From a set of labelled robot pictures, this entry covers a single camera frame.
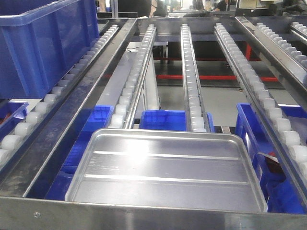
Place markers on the white roller track far left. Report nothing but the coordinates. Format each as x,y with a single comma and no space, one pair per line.
10,143

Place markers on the white roller track centre left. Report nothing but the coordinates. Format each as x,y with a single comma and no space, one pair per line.
126,108

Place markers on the blue bin lower centre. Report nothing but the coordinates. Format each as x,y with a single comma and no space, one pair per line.
174,120

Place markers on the white roller track centre right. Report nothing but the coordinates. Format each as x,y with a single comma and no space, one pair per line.
297,150

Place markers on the white roller track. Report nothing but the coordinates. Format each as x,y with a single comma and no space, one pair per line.
196,116
10,143
126,108
297,150
284,45

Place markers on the steel shelf frame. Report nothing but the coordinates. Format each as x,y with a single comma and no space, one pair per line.
41,155

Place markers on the small blue bin left edge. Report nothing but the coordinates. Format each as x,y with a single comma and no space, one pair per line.
11,114

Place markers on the white roller track far right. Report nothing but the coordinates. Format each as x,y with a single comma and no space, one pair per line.
284,45

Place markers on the silver metal tray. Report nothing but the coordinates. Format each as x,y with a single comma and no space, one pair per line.
165,172

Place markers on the blue bin lower right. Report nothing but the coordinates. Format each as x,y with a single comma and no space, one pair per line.
276,188

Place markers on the large blue bin top left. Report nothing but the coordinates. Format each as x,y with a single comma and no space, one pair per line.
40,41

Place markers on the blue bin lower left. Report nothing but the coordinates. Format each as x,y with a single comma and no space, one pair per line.
98,119

